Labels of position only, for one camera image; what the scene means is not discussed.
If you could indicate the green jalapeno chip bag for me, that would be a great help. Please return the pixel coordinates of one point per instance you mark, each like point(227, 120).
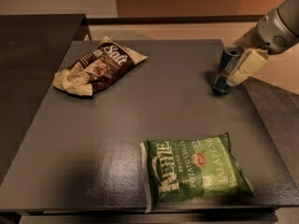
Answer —
point(181, 170)

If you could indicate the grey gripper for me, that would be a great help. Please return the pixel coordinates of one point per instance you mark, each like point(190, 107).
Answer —
point(269, 34)

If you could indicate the redbull can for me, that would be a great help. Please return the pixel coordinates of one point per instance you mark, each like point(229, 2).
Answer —
point(229, 59)

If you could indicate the brown salt chip bag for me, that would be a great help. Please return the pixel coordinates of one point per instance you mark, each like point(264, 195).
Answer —
point(97, 70)

